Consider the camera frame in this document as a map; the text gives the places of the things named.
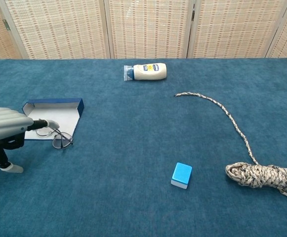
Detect blue glasses case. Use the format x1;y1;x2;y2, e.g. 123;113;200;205
22;98;84;141

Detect woven bamboo folding screen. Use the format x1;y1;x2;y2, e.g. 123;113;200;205
0;0;287;63

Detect beige speckled braided rope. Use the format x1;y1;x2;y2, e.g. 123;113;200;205
174;92;287;199

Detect blue and white block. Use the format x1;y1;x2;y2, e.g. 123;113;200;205
170;162;193;190

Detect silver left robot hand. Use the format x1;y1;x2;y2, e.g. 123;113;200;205
0;107;60;173

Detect white mayonnaise squeeze bottle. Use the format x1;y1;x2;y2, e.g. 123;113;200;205
123;63;167;81

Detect dark-framed eyeglasses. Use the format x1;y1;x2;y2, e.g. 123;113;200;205
35;127;74;151

